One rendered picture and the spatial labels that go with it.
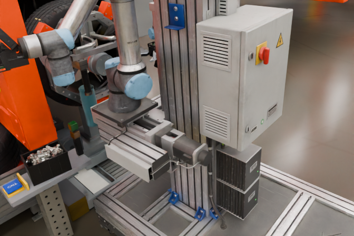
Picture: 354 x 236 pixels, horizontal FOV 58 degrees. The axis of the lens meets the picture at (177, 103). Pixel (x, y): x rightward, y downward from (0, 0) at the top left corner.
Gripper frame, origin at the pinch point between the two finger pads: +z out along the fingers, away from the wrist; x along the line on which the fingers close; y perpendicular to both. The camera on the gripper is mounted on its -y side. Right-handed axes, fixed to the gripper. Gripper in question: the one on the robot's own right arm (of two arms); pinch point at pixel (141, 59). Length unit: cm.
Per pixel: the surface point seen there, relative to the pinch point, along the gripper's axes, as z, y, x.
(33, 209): 83, -74, -15
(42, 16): 39, 30, -37
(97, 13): 12.7, 27.8, -20.8
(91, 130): 26, -55, -35
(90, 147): 34, -61, -25
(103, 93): 18.9, -22.6, -20.2
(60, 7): 29, 34, -32
